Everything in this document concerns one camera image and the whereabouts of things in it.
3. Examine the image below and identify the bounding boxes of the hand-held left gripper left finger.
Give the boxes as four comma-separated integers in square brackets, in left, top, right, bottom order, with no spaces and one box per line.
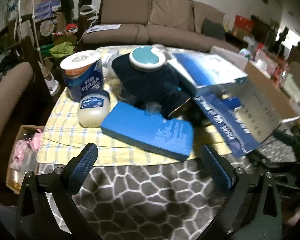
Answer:
[15,142,100,240]

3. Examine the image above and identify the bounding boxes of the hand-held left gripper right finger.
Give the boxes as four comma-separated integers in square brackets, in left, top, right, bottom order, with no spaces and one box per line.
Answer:
[201,144,284,240]

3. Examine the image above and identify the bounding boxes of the toilet paper roll blue wrap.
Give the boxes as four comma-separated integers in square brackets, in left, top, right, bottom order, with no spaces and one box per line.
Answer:
[60,50,104,103]

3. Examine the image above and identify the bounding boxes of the cardboard box with white lid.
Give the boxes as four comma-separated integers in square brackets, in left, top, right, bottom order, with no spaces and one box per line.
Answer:
[210,45,300,143]

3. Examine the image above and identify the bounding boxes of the yellow checked cloth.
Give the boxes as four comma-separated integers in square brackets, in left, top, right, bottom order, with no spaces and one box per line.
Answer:
[36,46,232,167]

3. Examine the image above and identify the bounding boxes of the dark blue packet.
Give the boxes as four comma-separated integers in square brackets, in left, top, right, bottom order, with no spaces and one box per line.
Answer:
[192,92,263,158]

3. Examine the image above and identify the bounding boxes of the petroleum jelly jar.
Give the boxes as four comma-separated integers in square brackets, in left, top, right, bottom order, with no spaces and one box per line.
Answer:
[77,90,111,128]

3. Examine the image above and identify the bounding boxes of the cardboard box with pink items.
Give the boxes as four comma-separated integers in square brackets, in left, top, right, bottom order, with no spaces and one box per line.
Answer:
[5,124,47,194]

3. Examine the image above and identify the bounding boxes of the grey patterned blanket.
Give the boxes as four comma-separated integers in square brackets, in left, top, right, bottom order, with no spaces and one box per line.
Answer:
[37,155,298,240]

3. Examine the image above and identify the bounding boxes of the flat blue box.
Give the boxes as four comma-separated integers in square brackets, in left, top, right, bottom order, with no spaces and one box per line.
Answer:
[100,102,194,161]

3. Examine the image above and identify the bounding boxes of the white blue carton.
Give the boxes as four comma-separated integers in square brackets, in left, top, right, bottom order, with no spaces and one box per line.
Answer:
[168,52,248,97]

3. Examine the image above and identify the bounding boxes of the brown chair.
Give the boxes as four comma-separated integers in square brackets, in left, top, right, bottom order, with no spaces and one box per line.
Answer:
[0,62,34,170]

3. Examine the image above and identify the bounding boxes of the navy slipper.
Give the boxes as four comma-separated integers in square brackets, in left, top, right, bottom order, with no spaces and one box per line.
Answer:
[112,54,192,119]

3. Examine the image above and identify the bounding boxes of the green bag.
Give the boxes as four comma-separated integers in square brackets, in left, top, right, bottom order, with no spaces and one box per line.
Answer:
[49,41,77,59]

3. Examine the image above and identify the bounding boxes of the round teal white device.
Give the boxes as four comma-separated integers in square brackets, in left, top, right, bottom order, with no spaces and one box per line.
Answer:
[129,46,167,72]

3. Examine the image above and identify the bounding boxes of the paper sheet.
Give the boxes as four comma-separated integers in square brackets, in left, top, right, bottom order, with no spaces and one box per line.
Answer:
[86,24,121,34]

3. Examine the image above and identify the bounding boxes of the dark green cushion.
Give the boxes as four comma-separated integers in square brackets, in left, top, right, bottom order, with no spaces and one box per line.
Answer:
[202,18,226,40]

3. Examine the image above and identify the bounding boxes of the round decorated tin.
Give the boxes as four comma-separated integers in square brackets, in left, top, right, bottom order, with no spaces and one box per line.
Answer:
[39,20,57,36]

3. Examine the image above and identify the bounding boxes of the white floor stand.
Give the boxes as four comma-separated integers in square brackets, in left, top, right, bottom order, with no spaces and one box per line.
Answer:
[17,0,60,96]

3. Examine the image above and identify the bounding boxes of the red box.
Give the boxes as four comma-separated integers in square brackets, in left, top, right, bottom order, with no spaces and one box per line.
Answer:
[234,15,255,37]

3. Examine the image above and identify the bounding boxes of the brown sofa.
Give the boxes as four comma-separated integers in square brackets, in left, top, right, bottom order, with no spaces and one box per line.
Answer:
[82,0,242,53]

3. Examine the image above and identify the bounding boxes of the white round appliance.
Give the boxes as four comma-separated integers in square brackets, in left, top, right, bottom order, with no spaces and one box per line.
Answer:
[79,4,99,15]

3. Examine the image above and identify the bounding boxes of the stack of blue boxes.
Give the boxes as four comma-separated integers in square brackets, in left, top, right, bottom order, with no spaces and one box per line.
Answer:
[35,0,61,20]

